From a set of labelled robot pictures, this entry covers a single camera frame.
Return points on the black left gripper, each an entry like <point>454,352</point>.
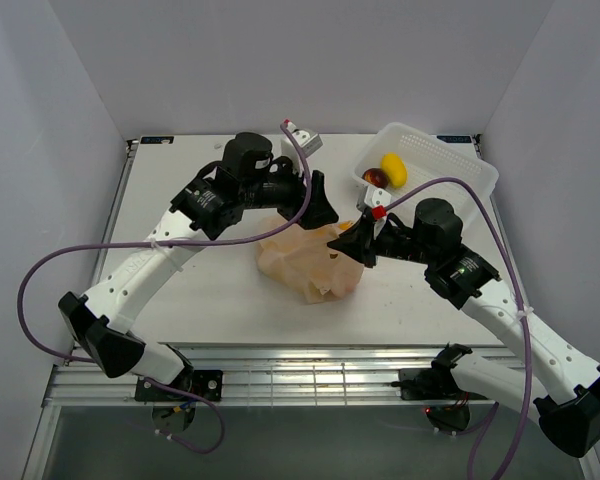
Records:
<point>319,211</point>

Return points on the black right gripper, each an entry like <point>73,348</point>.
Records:
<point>360,240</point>

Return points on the banana print plastic bag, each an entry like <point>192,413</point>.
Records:
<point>300,260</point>

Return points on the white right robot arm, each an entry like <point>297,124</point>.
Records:
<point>561,393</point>

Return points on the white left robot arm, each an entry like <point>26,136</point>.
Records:
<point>101,319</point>

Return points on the dark red apple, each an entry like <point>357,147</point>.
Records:
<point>376,177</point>

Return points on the yellow lemon fruit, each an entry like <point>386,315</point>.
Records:
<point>394,168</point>

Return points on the white plastic basket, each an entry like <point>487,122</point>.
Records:
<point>426,158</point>

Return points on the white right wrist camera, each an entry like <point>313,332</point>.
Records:
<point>374,202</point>

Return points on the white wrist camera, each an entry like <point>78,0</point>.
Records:
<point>374,202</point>
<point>308,141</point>

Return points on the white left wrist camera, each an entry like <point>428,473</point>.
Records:
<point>308,141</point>

